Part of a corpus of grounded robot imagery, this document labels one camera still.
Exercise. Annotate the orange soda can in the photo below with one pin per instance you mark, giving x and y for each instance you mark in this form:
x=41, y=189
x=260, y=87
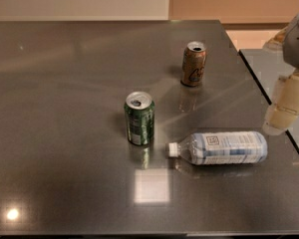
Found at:
x=193, y=63

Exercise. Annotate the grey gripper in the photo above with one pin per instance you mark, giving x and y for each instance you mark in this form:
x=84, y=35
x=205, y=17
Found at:
x=297, y=45

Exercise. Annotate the clear plastic water bottle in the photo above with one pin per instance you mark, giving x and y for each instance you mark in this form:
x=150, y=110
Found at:
x=215, y=148

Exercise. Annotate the green soda can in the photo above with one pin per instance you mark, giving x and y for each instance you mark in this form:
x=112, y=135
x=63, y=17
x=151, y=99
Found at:
x=139, y=111

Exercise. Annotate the grey side table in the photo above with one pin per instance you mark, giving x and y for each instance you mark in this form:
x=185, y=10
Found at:
x=266, y=68

